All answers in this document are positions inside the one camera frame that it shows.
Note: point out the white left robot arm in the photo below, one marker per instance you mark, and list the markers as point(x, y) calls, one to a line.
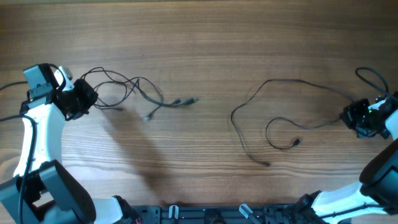
point(42, 190)

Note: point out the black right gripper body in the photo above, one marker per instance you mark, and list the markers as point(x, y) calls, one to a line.
point(360, 117)

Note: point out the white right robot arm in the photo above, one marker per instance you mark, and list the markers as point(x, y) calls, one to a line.
point(376, 189)

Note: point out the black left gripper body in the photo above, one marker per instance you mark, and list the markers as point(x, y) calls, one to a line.
point(82, 99)

